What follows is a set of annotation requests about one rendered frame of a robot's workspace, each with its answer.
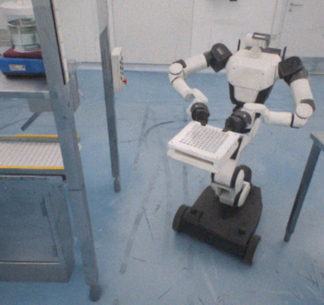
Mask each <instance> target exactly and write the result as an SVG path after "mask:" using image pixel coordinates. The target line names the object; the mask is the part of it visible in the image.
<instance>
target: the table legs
mask: <svg viewBox="0 0 324 305"><path fill-rule="evenodd" d="M320 151H321V149H320V148H319V147H318V146H317V145H316V144H315V142H313V146H311V150H310V154H309V157H308V160H307V163H306V167H305V170H304V173H303V176H302V179H301V182H300V184H299V188H298V191H297V195H296V199H295V201H294V206H293V208H292V212H290V216H289V220H288V223H287V227H286V233H285V237H284V241H285V242H288V241H289V239H290V238H291V235H292V233H294V229H295V227H296V223H297V219H298V217H299V213H300V210H301V209H302V205H303V202H304V200H305V197H306V193H307V191H308V187H309V183H310V181H311V179H312V177H313V173H314V170H315V167H316V163H317V160H318V157H319V155H320Z"/></svg>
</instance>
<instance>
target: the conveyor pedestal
mask: <svg viewBox="0 0 324 305"><path fill-rule="evenodd" d="M36 194H37V195H35V196H28V194H27V192H13V191H0V282H52V283H68V282H69V280H70V277H71V274H72V270H73V265H74V262H75V258H74V255H73V245H74V242H75V241H74V237H73V231H72V224H71V221H70V214H69V210H68V208H67V204H66V198H65V192H64V191H63V192H36Z"/></svg>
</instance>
